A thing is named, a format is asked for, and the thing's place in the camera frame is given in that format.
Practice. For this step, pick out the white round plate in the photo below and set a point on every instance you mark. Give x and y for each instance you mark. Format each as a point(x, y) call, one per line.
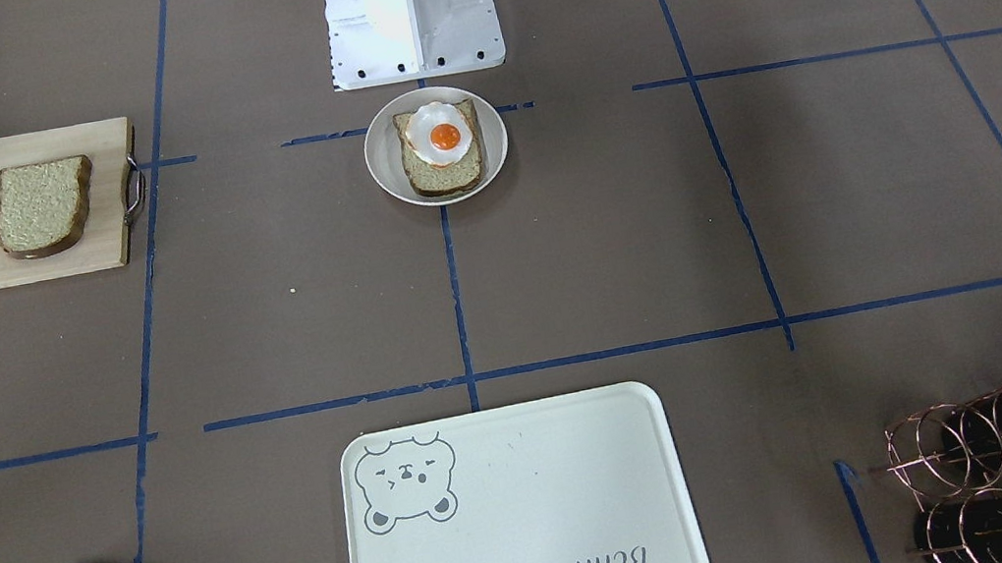
point(382, 147)

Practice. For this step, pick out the bread slice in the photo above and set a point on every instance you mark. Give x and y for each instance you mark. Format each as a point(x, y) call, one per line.
point(44, 206)
point(456, 177)

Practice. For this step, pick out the cream bear tray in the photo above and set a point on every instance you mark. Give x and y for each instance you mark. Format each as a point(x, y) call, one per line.
point(591, 476)

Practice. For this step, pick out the bread slice under egg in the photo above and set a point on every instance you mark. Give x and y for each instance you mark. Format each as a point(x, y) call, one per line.
point(456, 177)

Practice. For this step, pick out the fried egg toy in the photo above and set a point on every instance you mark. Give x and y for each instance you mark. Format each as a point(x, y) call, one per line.
point(438, 133)

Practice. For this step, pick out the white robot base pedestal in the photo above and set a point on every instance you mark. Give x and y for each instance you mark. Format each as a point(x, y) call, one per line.
point(381, 42)

